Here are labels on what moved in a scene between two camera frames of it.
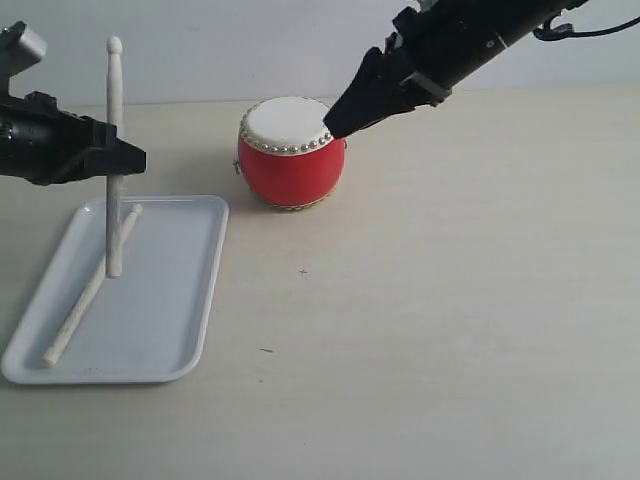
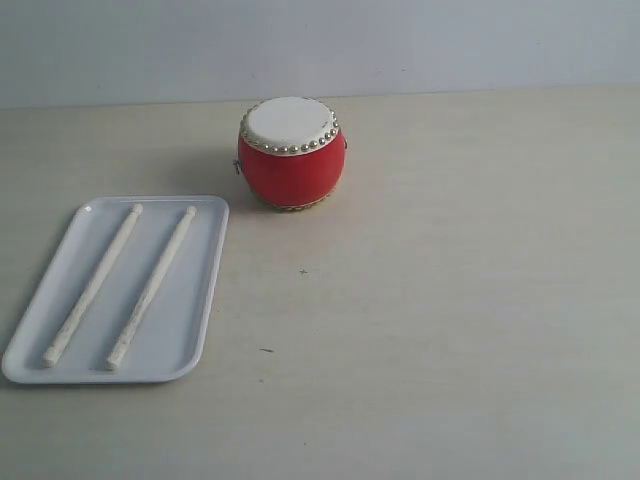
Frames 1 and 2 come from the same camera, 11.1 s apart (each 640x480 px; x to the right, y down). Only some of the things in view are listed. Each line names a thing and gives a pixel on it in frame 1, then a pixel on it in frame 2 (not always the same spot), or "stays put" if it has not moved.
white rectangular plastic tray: [147, 326] stays put
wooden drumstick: [115, 184] -> [119, 350]
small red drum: [286, 154] stays put
